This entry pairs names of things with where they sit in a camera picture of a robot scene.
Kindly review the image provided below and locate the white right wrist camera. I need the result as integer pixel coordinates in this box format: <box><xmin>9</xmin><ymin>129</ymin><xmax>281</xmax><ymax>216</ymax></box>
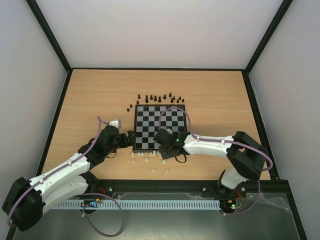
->
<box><xmin>166</xmin><ymin>128</ymin><xmax>173</xmax><ymax>134</ymax></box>

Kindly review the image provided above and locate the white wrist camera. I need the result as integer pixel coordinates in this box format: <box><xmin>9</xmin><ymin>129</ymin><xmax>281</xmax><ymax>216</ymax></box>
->
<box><xmin>108</xmin><ymin>118</ymin><xmax>122</xmax><ymax>129</ymax></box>
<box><xmin>166</xmin><ymin>128</ymin><xmax>173</xmax><ymax>134</ymax></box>

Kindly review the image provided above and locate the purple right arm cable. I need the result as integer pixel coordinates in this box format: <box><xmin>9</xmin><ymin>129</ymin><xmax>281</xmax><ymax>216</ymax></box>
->
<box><xmin>158</xmin><ymin>106</ymin><xmax>274</xmax><ymax>216</ymax></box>

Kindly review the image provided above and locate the black white chessboard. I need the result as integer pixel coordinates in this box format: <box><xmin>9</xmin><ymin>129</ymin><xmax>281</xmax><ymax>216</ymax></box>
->
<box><xmin>133</xmin><ymin>104</ymin><xmax>188</xmax><ymax>153</ymax></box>

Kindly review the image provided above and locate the black frame post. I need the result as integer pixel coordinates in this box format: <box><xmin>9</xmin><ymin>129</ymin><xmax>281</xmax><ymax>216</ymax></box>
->
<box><xmin>25</xmin><ymin>0</ymin><xmax>73</xmax><ymax>73</ymax></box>
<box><xmin>245</xmin><ymin>0</ymin><xmax>293</xmax><ymax>74</ymax></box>

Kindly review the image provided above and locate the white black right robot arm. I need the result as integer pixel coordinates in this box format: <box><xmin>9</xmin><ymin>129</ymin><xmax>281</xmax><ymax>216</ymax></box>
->
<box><xmin>153</xmin><ymin>128</ymin><xmax>268</xmax><ymax>196</ymax></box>

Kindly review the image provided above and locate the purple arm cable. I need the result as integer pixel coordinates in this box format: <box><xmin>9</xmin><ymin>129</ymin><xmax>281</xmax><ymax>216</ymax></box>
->
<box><xmin>6</xmin><ymin>115</ymin><xmax>125</xmax><ymax>237</ymax></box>
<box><xmin>158</xmin><ymin>106</ymin><xmax>274</xmax><ymax>216</ymax></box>

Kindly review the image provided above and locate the black frame post right rear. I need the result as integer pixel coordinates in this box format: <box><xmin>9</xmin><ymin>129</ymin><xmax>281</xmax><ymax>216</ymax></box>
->
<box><xmin>245</xmin><ymin>0</ymin><xmax>293</xmax><ymax>74</ymax></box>

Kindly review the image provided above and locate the white slotted cable duct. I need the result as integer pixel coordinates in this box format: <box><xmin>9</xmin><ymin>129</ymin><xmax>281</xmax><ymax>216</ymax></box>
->
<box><xmin>53</xmin><ymin>199</ymin><xmax>221</xmax><ymax>211</ymax></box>

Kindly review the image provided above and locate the black frame post left rear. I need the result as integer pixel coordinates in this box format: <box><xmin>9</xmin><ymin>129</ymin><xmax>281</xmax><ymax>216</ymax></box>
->
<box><xmin>25</xmin><ymin>0</ymin><xmax>73</xmax><ymax>73</ymax></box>

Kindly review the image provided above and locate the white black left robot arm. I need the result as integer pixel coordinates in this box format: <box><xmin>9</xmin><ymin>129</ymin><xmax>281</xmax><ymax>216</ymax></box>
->
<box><xmin>2</xmin><ymin>125</ymin><xmax>135</xmax><ymax>231</ymax></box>

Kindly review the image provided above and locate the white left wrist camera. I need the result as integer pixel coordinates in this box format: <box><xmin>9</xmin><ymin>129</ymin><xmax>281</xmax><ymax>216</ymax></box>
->
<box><xmin>108</xmin><ymin>118</ymin><xmax>122</xmax><ymax>129</ymax></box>

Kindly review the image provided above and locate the black chess piece row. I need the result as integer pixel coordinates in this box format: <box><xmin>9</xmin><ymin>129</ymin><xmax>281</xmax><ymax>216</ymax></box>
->
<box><xmin>136</xmin><ymin>92</ymin><xmax>186</xmax><ymax>105</ymax></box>

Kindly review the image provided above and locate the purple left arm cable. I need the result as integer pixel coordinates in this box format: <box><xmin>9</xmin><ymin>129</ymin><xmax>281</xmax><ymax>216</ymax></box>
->
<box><xmin>6</xmin><ymin>115</ymin><xmax>125</xmax><ymax>237</ymax></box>

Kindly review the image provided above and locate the black front frame rail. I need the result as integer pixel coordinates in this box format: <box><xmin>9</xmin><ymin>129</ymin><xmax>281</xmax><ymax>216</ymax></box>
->
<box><xmin>24</xmin><ymin>178</ymin><xmax>291</xmax><ymax>198</ymax></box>

